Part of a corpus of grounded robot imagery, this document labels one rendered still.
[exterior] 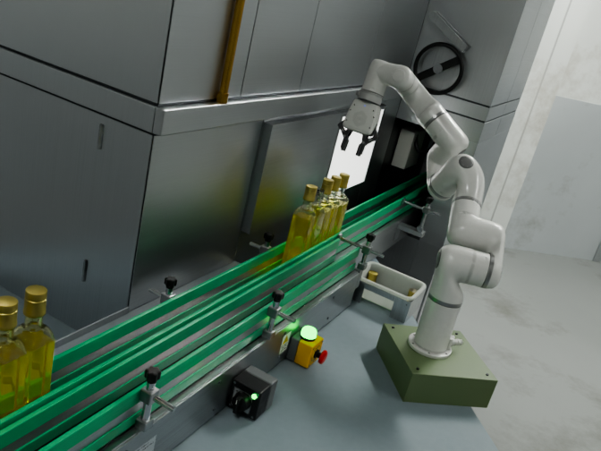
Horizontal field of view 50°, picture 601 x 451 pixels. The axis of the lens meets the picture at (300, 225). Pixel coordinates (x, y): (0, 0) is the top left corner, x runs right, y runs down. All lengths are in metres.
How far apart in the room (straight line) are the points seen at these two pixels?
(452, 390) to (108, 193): 1.03
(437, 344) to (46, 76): 1.22
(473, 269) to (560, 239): 4.19
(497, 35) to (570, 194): 3.18
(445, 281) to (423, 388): 0.29
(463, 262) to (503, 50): 1.23
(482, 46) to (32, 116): 1.78
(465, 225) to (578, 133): 3.86
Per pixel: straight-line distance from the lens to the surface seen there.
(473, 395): 1.87
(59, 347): 1.50
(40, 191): 1.75
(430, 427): 1.75
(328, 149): 2.24
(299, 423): 1.61
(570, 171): 5.71
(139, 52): 1.47
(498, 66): 2.78
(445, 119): 2.01
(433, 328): 1.83
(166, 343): 1.41
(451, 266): 1.76
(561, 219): 5.85
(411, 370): 1.76
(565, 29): 5.04
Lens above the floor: 1.73
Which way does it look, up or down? 21 degrees down
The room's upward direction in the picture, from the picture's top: 14 degrees clockwise
